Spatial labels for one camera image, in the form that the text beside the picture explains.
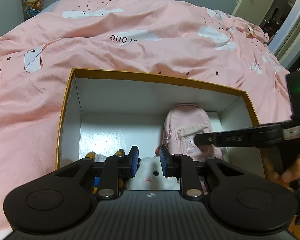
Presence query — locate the pink patterned bed duvet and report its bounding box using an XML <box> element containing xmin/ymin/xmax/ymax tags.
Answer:
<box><xmin>0</xmin><ymin>0</ymin><xmax>291</xmax><ymax>231</ymax></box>

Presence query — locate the white room door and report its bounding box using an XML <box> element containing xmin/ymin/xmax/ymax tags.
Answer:
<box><xmin>232</xmin><ymin>0</ymin><xmax>274</xmax><ymax>25</ymax></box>

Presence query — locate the blue white bear plush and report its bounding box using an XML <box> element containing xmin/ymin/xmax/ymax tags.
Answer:
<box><xmin>85</xmin><ymin>149</ymin><xmax>125</xmax><ymax>188</ymax></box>

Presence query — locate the white dog plush toy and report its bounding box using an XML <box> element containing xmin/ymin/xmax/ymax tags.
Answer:
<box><xmin>125</xmin><ymin>157</ymin><xmax>180</xmax><ymax>191</ymax></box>

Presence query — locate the orange cardboard storage box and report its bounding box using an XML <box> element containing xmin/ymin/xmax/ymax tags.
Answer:
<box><xmin>56</xmin><ymin>68</ymin><xmax>258</xmax><ymax>168</ymax></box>

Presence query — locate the pink mini backpack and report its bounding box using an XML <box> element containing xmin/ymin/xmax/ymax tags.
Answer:
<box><xmin>161</xmin><ymin>103</ymin><xmax>230</xmax><ymax>162</ymax></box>

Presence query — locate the right human hand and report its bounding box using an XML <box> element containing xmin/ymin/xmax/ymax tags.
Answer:
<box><xmin>261</xmin><ymin>154</ymin><xmax>300</xmax><ymax>187</ymax></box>

